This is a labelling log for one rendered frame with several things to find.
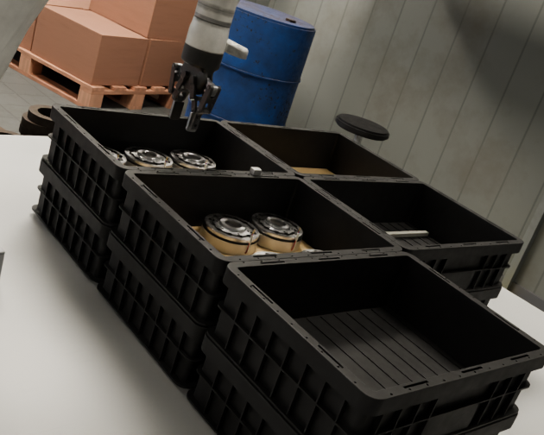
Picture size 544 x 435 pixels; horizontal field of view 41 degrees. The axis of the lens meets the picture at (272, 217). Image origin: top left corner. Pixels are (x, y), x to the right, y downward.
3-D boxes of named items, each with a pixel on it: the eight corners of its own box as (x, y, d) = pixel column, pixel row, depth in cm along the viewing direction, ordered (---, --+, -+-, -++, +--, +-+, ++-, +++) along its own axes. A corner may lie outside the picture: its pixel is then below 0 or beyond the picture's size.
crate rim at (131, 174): (217, 277, 99) (221, 261, 98) (117, 182, 119) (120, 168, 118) (401, 262, 126) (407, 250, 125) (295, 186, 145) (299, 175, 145)
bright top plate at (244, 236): (225, 244, 122) (226, 241, 122) (192, 216, 129) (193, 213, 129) (269, 241, 129) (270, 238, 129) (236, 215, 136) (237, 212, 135)
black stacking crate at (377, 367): (336, 485, 83) (371, 405, 79) (199, 336, 103) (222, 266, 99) (519, 418, 109) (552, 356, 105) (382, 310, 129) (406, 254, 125)
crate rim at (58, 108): (117, 182, 119) (120, 168, 118) (46, 114, 139) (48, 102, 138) (295, 186, 146) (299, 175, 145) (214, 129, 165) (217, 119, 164)
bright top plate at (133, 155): (142, 169, 142) (142, 166, 142) (114, 148, 148) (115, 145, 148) (181, 168, 150) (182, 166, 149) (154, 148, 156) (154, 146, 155)
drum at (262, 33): (289, 179, 452) (338, 33, 419) (216, 180, 408) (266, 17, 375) (228, 140, 488) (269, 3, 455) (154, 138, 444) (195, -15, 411)
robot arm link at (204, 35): (249, 61, 139) (258, 29, 137) (201, 52, 131) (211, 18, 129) (221, 46, 145) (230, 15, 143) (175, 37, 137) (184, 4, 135)
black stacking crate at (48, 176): (90, 289, 126) (105, 228, 122) (26, 211, 146) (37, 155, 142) (264, 275, 153) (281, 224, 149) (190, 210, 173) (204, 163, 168)
